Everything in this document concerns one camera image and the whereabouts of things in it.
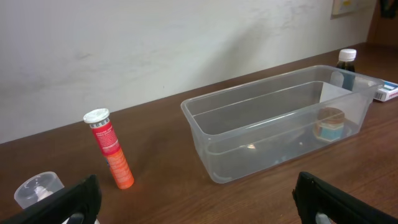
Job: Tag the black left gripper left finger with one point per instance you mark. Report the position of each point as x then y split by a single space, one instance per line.
59 205

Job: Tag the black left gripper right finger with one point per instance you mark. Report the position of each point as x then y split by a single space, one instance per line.
319 202

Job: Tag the small jar with gold lid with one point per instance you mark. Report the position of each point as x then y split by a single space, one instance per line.
329 125

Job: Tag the dark bottle with white cap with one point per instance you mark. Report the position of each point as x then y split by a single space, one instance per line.
346 60

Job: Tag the clear plastic container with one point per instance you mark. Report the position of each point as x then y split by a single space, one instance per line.
251 127

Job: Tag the orange effervescent tablet tube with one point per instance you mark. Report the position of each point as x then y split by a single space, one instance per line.
108 142

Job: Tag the white Panadol box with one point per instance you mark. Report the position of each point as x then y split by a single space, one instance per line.
387 92

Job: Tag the wall plate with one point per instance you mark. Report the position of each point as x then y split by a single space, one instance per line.
347 6

